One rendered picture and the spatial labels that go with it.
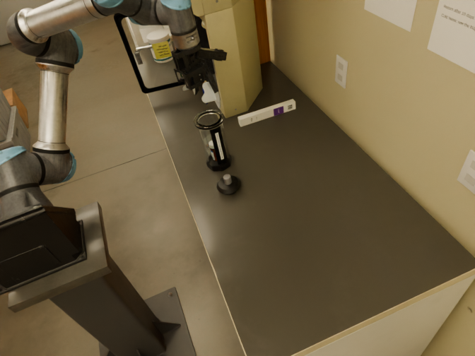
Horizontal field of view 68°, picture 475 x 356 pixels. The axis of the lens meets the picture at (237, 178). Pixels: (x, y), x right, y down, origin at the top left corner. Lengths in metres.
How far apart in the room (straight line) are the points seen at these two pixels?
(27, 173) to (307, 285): 0.92
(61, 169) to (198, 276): 1.18
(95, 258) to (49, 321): 1.24
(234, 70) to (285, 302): 0.96
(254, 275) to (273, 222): 0.20
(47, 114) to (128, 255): 1.36
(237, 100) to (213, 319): 1.20
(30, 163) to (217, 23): 0.82
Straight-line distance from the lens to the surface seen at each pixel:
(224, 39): 1.48
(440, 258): 1.18
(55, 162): 1.35
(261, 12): 1.93
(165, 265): 2.33
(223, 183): 1.29
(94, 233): 1.37
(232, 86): 1.58
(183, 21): 1.04
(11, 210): 1.24
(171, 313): 2.15
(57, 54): 1.32
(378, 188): 1.31
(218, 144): 1.30
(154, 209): 2.65
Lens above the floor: 1.89
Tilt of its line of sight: 45 degrees down
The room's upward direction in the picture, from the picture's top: 12 degrees counter-clockwise
